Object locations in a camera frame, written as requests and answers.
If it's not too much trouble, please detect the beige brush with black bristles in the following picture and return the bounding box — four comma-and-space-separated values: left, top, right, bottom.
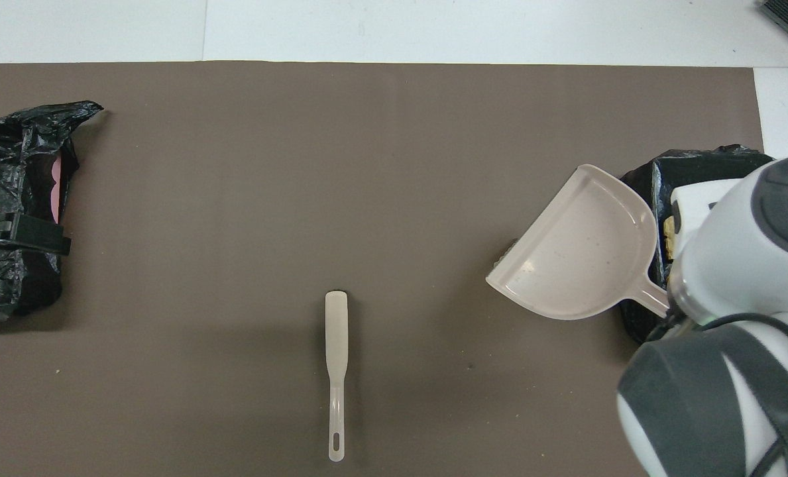
325, 290, 349, 462

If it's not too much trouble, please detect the beige plastic dustpan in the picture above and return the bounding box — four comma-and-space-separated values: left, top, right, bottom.
486, 164, 671, 321

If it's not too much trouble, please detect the pink bin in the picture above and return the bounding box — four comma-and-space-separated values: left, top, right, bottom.
49, 156, 64, 224

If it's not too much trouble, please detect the black plastic trash bag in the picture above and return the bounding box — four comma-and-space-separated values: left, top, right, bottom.
0, 101, 104, 322
619, 144, 775, 345

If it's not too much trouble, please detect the brown paper table mat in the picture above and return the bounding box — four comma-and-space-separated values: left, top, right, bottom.
0, 61, 765, 477

